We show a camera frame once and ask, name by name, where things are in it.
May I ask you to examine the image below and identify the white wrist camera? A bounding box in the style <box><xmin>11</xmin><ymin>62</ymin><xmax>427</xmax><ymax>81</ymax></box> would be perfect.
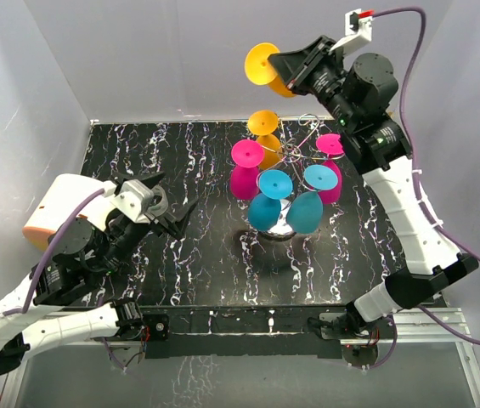
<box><xmin>108</xmin><ymin>179</ymin><xmax>155</xmax><ymax>224</ymax></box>
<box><xmin>330</xmin><ymin>8</ymin><xmax>374</xmax><ymax>56</ymax></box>

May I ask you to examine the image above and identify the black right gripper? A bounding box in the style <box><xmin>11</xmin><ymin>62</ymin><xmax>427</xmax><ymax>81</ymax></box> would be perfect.
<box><xmin>268</xmin><ymin>37</ymin><xmax>356</xmax><ymax>131</ymax></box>

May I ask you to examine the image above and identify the orange wine glass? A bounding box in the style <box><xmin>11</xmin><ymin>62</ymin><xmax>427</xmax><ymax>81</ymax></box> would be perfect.
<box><xmin>244</xmin><ymin>42</ymin><xmax>296</xmax><ymax>98</ymax></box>
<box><xmin>247</xmin><ymin>110</ymin><xmax>283</xmax><ymax>170</ymax></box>

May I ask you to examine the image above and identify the magenta wine glass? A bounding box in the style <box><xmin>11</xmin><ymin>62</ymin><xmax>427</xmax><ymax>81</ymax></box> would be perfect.
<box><xmin>230</xmin><ymin>139</ymin><xmax>264</xmax><ymax>200</ymax></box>
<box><xmin>315</xmin><ymin>133</ymin><xmax>347</xmax><ymax>206</ymax></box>

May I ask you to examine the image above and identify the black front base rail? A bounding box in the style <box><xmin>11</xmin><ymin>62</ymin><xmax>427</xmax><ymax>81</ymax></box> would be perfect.
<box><xmin>94</xmin><ymin>303</ymin><xmax>385</xmax><ymax>362</ymax></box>

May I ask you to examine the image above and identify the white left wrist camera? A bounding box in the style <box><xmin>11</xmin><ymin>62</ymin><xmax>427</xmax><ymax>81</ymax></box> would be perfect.
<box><xmin>108</xmin><ymin>179</ymin><xmax>155</xmax><ymax>224</ymax></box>

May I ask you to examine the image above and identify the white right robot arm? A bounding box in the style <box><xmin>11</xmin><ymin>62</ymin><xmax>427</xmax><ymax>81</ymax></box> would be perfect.
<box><xmin>268</xmin><ymin>37</ymin><xmax>479</xmax><ymax>337</ymax></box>

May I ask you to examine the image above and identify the blue wine glass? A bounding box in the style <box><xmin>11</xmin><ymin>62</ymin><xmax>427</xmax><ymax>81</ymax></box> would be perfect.
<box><xmin>286</xmin><ymin>165</ymin><xmax>338</xmax><ymax>235</ymax></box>
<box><xmin>247</xmin><ymin>169</ymin><xmax>293</xmax><ymax>232</ymax></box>

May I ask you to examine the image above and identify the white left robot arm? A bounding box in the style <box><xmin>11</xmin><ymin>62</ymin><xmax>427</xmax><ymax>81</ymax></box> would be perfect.
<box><xmin>0</xmin><ymin>172</ymin><xmax>196</xmax><ymax>376</ymax></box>

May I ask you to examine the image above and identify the chrome wire wine glass rack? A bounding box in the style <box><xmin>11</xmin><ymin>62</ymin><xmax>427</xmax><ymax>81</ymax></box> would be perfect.
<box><xmin>257</xmin><ymin>119</ymin><xmax>344</xmax><ymax>241</ymax></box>

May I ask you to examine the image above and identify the blue wine glass back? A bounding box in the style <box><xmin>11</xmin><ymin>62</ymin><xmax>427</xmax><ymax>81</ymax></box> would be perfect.
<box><xmin>286</xmin><ymin>165</ymin><xmax>338</xmax><ymax>235</ymax></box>

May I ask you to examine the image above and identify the blue wine glass front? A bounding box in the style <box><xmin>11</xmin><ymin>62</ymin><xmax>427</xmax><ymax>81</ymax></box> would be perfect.
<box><xmin>247</xmin><ymin>169</ymin><xmax>293</xmax><ymax>232</ymax></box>

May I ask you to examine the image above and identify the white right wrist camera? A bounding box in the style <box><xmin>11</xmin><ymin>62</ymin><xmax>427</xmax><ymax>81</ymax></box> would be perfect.
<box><xmin>330</xmin><ymin>8</ymin><xmax>374</xmax><ymax>56</ymax></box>

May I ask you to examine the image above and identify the white orange appliance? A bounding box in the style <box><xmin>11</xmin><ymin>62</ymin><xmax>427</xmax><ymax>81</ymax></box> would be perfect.
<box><xmin>22</xmin><ymin>173</ymin><xmax>116</xmax><ymax>251</ymax></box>

